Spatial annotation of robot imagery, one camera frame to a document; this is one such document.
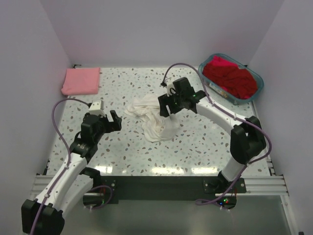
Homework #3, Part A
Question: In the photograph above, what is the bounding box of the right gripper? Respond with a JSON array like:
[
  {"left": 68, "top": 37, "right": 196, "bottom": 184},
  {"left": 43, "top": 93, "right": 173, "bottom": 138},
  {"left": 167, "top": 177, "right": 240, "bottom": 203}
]
[{"left": 158, "top": 90, "right": 184, "bottom": 118}]

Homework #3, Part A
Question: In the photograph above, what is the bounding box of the white t shirt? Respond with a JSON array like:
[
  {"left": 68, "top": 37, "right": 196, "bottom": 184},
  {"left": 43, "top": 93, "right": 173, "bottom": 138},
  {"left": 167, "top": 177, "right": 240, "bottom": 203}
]
[{"left": 124, "top": 94, "right": 180, "bottom": 142}]

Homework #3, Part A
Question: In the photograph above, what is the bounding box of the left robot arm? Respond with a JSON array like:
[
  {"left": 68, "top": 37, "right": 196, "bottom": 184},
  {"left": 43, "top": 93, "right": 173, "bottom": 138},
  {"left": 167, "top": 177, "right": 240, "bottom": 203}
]
[{"left": 21, "top": 110, "right": 122, "bottom": 235}]

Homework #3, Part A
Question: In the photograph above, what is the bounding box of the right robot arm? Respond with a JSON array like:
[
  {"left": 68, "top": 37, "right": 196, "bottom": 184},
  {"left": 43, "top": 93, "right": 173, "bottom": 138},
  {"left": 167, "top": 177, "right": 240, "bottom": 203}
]
[{"left": 158, "top": 77, "right": 266, "bottom": 192}]

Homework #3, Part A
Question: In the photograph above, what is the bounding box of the folded pink t shirt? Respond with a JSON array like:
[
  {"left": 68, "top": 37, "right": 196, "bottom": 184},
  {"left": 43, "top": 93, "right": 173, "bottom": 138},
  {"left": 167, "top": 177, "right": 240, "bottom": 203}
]
[{"left": 61, "top": 68, "right": 100, "bottom": 95}]

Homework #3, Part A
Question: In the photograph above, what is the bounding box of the bright pink t shirt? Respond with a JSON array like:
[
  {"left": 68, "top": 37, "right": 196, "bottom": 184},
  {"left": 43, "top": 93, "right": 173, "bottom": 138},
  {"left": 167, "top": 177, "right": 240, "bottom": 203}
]
[{"left": 209, "top": 55, "right": 238, "bottom": 68}]

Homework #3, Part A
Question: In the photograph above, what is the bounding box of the teal plastic basket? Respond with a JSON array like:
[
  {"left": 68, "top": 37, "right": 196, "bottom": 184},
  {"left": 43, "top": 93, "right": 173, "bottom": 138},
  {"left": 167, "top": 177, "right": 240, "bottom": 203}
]
[{"left": 198, "top": 53, "right": 264, "bottom": 105}]

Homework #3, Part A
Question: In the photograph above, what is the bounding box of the dark red t shirt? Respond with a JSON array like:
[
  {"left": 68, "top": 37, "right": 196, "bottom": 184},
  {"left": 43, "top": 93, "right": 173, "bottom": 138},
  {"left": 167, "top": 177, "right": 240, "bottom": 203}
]
[{"left": 202, "top": 64, "right": 258, "bottom": 99}]

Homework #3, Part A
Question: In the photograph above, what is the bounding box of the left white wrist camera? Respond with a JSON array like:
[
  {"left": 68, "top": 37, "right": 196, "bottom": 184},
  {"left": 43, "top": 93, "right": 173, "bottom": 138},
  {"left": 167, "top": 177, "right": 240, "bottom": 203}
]
[{"left": 89, "top": 100, "right": 105, "bottom": 116}]

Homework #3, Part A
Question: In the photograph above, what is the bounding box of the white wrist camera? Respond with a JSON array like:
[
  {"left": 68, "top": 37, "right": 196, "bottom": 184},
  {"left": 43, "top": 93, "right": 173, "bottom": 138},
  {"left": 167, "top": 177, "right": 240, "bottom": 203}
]
[
  {"left": 161, "top": 78, "right": 176, "bottom": 96},
  {"left": 89, "top": 100, "right": 105, "bottom": 116}
]

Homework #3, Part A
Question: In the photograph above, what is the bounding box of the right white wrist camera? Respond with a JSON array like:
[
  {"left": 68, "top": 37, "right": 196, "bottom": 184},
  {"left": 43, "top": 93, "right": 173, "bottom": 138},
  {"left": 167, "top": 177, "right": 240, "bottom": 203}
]
[{"left": 161, "top": 78, "right": 176, "bottom": 96}]

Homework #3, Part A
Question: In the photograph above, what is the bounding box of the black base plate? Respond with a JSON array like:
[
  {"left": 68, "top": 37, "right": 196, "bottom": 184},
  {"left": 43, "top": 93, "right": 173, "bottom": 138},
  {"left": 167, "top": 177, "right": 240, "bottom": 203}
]
[{"left": 82, "top": 175, "right": 246, "bottom": 210}]

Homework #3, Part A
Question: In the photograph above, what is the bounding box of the aluminium frame rail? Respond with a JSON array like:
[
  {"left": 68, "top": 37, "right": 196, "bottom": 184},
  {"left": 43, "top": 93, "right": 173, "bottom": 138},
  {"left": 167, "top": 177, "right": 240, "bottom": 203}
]
[{"left": 22, "top": 148, "right": 301, "bottom": 235}]

